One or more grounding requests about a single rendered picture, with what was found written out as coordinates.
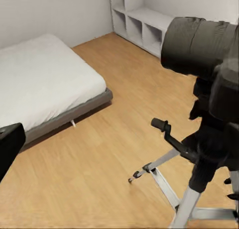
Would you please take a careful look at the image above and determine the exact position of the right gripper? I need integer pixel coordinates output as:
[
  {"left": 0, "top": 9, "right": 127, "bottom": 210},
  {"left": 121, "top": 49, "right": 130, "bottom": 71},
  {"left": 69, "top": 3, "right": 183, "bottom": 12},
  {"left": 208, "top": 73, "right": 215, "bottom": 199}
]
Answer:
[{"left": 225, "top": 178, "right": 239, "bottom": 200}]

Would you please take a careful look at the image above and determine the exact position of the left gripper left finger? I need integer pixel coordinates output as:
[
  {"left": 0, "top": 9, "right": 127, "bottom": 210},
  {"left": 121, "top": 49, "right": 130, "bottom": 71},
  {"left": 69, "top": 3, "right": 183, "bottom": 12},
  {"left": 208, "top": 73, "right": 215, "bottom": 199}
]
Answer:
[{"left": 0, "top": 122, "right": 26, "bottom": 182}]

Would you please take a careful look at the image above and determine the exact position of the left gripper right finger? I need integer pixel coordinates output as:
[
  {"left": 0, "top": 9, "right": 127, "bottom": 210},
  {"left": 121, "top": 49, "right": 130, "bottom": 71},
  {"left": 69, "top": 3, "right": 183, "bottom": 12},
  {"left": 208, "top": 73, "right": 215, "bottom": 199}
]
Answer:
[{"left": 223, "top": 122, "right": 239, "bottom": 163}]

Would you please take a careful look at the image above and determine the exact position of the digital camera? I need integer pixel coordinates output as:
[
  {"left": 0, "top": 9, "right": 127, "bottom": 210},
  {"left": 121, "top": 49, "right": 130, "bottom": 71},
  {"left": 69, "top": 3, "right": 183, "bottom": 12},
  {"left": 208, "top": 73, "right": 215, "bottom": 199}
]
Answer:
[{"left": 161, "top": 16, "right": 239, "bottom": 124}]

